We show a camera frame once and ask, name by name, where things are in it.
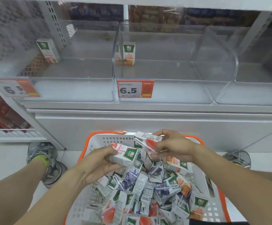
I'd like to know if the clear acrylic shelf divider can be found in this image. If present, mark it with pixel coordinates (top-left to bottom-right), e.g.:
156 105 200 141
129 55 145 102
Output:
194 26 239 83
112 21 128 79

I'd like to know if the row of dark blue packets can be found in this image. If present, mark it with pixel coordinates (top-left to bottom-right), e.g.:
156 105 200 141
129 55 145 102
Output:
64 3 124 22

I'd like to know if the person's grey sneaker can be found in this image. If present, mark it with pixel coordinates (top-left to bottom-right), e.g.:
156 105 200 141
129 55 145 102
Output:
26 142 67 189
222 150 251 169

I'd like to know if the person's right hand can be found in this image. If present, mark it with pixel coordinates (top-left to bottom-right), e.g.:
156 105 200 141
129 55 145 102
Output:
151 129 199 163

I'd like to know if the pile of small juice cartons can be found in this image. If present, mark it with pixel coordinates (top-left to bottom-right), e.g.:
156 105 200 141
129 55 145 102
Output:
82 147 210 225

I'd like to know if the stack of red packets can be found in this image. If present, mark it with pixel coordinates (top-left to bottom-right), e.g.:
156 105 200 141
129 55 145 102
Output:
0 91 32 134

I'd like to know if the white wire shelf fence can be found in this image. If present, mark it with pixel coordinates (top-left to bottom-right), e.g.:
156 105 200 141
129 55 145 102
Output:
0 128 45 141

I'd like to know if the person's right forearm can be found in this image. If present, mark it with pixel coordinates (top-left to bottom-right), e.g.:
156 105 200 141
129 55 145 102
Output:
190 142 272 225

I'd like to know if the person's right grey sneaker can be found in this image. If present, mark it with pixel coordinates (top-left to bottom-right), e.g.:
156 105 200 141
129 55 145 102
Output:
222 150 251 169

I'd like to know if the person's left forearm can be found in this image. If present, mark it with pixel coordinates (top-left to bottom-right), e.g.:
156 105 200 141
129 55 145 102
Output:
14 162 92 225

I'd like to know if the white orange juice carton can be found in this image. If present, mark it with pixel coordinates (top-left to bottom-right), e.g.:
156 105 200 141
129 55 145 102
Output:
123 42 136 66

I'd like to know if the row of brown packets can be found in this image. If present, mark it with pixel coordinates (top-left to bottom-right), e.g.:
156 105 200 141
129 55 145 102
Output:
128 5 186 32

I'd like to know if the orange and white price tag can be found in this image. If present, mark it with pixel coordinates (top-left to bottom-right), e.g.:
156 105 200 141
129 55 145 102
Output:
117 80 155 98
0 78 41 98

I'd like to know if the person's left leg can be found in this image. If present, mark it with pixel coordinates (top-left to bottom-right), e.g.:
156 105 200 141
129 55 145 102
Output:
0 158 48 216

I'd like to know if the person's green sock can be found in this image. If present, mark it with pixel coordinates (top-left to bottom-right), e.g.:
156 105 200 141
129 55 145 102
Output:
32 155 50 167

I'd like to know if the clear acrylic shelf front rail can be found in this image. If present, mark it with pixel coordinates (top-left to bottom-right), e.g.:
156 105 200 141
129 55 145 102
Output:
12 77 272 106

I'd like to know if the white red-fruit juice carton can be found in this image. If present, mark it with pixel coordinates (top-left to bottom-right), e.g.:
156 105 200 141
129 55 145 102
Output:
133 131 163 153

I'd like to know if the person's left grey sneaker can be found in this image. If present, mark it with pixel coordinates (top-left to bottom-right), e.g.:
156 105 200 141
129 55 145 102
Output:
26 142 67 189

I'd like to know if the white metal shelf unit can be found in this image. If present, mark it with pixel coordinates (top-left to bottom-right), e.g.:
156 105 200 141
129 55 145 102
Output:
0 0 272 153

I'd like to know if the white basket with orange rim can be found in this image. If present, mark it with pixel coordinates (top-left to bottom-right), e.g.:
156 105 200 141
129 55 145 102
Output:
63 131 232 225

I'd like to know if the person's leg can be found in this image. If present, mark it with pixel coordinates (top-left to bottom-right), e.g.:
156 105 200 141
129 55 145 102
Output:
0 158 48 216
251 169 272 183

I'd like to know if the person's left hand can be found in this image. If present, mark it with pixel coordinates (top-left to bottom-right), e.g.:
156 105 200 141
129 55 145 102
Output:
78 145 126 186

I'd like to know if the white pink-topped juice carton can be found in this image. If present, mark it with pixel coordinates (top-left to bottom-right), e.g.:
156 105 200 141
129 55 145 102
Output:
106 142 140 168

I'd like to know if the person's right leg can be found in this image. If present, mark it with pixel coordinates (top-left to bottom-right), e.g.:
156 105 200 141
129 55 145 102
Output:
251 169 272 183

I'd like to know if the white peach juice carton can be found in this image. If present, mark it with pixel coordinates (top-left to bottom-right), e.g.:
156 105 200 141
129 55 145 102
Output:
36 38 61 64

